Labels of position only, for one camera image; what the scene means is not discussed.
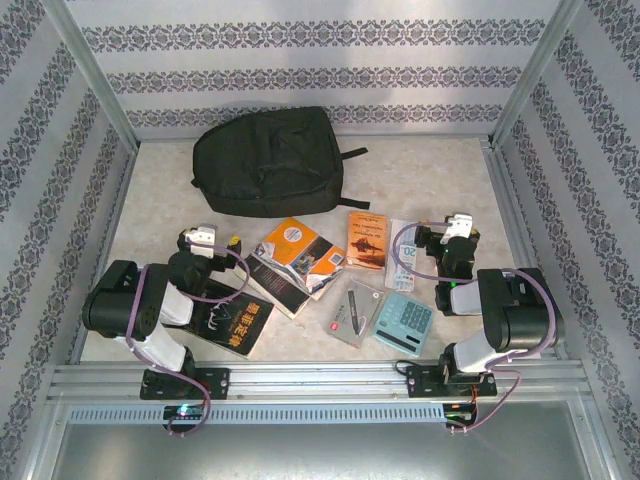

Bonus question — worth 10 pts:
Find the white blue tissue pack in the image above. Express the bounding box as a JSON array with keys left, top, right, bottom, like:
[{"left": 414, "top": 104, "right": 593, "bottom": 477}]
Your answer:
[{"left": 384, "top": 218, "right": 427, "bottom": 292}]

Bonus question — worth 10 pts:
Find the dark book white text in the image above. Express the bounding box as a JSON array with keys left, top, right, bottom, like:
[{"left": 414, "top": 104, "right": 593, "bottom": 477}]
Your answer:
[{"left": 234, "top": 253, "right": 311, "bottom": 320}]

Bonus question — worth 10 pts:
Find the small orange sunset book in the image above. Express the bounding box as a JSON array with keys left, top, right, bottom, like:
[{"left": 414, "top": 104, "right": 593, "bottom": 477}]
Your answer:
[{"left": 345, "top": 210, "right": 390, "bottom": 272}]

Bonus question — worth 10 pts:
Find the orange National Geographic book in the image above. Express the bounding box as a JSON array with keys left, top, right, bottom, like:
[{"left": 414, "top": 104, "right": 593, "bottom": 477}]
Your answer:
[{"left": 251, "top": 216, "right": 346, "bottom": 301}]

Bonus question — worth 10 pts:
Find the black book orange Chinese title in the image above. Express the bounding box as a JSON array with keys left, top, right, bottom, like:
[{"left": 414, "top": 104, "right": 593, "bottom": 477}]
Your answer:
[{"left": 177, "top": 277, "right": 275, "bottom": 360}]

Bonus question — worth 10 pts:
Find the light blue calculator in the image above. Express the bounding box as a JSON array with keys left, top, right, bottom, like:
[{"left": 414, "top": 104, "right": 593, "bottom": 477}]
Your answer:
[{"left": 372, "top": 291, "right": 435, "bottom": 358}]

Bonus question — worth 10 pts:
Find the black backpack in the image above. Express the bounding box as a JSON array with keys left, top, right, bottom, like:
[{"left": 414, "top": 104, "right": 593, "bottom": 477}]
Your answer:
[{"left": 191, "top": 105, "right": 371, "bottom": 220}]

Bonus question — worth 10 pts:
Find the pen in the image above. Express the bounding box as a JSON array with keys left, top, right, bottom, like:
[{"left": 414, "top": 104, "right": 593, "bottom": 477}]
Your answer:
[{"left": 327, "top": 277, "right": 386, "bottom": 350}]

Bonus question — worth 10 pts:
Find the grey metal sheet panel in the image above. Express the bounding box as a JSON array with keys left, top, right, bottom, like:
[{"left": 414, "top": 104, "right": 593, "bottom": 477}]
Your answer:
[{"left": 49, "top": 399, "right": 609, "bottom": 480}]

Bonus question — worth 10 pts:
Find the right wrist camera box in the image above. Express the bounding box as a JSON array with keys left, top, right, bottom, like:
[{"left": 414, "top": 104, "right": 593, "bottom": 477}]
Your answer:
[{"left": 443, "top": 213, "right": 474, "bottom": 240}]

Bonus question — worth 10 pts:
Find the aluminium table side rail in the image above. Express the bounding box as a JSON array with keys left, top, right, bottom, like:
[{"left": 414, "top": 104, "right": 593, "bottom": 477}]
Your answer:
[
  {"left": 69, "top": 143, "right": 140, "bottom": 364},
  {"left": 479, "top": 139, "right": 571, "bottom": 361}
]

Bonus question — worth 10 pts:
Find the aluminium wall base strip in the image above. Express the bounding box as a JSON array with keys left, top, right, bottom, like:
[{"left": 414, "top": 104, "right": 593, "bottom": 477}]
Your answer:
[{"left": 134, "top": 133, "right": 494, "bottom": 144}]

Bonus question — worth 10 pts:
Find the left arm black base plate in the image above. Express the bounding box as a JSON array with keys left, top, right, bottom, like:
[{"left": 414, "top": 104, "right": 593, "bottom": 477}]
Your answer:
[{"left": 139, "top": 367, "right": 231, "bottom": 401}]

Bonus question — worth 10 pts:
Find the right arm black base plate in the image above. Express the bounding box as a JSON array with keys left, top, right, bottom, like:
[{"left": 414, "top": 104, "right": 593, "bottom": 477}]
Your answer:
[{"left": 405, "top": 363, "right": 499, "bottom": 400}]

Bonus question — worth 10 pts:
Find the aluminium mounting rail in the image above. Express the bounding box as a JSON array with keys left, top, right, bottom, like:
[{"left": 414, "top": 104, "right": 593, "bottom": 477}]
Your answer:
[{"left": 47, "top": 362, "right": 586, "bottom": 401}]

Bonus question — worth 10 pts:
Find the aluminium frame post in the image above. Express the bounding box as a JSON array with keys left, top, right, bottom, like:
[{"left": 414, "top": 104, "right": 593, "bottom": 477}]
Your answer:
[
  {"left": 489, "top": 0, "right": 586, "bottom": 149},
  {"left": 42, "top": 0, "right": 141, "bottom": 151}
]

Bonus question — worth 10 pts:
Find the slotted grey cable duct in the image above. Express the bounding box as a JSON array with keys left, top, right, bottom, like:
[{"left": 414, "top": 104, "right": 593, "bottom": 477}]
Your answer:
[{"left": 67, "top": 402, "right": 446, "bottom": 426}]

